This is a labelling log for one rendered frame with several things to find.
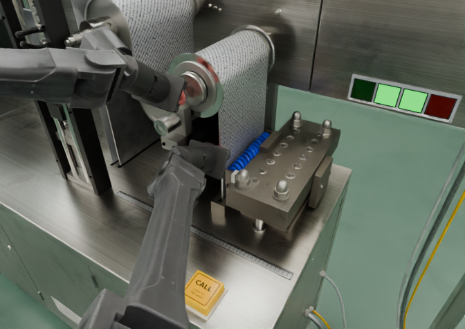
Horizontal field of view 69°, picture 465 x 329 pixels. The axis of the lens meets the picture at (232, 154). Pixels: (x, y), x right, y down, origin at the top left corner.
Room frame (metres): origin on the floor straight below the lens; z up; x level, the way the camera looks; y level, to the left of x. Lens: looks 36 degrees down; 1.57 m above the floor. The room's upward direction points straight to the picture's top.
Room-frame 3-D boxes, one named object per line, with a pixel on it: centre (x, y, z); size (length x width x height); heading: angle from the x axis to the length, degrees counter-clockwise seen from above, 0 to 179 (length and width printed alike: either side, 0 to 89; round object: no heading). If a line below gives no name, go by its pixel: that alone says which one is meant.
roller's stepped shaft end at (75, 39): (0.75, 0.34, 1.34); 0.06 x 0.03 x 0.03; 149
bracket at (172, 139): (0.68, 0.13, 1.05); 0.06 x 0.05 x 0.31; 149
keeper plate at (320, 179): (0.71, -0.24, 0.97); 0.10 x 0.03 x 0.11; 149
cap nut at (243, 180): (0.62, -0.03, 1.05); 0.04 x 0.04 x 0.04
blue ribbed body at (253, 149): (0.76, -0.05, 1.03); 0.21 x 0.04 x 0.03; 149
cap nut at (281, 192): (0.58, -0.11, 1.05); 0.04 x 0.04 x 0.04
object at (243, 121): (0.77, -0.03, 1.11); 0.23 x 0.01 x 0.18; 149
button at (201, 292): (0.41, 0.06, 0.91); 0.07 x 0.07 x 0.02; 59
